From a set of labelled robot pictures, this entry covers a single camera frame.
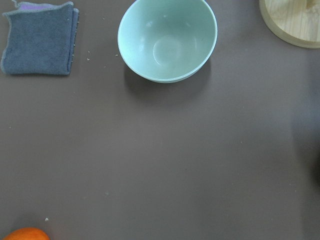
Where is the mint green bowl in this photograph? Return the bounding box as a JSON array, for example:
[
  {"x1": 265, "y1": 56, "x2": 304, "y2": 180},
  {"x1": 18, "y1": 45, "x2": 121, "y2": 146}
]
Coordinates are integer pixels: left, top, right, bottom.
[{"x1": 117, "y1": 0, "x2": 218, "y2": 83}]

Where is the grey folded cloth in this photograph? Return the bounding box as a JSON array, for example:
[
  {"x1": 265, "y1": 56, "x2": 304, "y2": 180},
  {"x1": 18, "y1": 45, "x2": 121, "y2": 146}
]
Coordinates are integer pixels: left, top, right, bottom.
[{"x1": 0, "y1": 1, "x2": 79, "y2": 76}]

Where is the wooden cup tree stand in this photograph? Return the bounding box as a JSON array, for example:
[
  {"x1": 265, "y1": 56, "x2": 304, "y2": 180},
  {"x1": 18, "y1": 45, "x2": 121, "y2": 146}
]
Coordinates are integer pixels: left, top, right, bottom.
[{"x1": 259, "y1": 0, "x2": 320, "y2": 49}]

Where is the orange tangerine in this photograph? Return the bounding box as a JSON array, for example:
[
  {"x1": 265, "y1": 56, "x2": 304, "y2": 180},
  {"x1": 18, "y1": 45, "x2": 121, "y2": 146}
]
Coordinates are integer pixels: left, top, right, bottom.
[{"x1": 3, "y1": 227, "x2": 50, "y2": 240}]

